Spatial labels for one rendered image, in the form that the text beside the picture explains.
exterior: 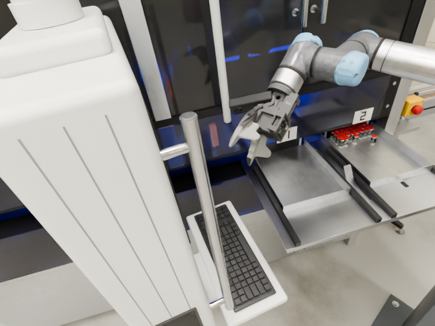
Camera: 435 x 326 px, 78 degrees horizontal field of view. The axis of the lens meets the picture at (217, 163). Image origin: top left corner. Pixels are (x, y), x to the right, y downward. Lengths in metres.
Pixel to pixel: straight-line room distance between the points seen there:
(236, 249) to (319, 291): 0.95
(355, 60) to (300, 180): 0.57
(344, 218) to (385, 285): 1.00
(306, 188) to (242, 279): 0.42
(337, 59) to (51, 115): 0.58
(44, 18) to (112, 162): 0.25
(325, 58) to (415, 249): 1.68
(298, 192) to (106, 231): 0.79
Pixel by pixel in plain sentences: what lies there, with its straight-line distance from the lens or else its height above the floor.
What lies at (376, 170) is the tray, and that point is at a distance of 1.24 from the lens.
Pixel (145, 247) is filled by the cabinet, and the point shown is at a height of 1.28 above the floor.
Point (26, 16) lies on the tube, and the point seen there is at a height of 1.60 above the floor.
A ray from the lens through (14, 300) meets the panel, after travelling 1.76.
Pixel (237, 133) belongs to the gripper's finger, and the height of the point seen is 1.31.
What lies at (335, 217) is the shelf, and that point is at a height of 0.88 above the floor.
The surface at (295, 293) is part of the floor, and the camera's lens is 1.83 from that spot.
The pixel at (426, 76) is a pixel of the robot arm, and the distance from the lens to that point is 0.80.
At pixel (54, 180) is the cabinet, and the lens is 0.38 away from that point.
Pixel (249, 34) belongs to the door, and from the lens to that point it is 0.92.
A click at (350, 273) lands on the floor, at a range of 1.95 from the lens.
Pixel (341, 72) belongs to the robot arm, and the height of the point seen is 1.39.
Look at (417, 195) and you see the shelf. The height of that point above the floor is 0.88.
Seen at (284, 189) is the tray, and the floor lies 0.88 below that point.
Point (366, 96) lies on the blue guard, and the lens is 1.25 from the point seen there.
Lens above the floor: 1.65
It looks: 39 degrees down
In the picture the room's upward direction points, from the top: 9 degrees counter-clockwise
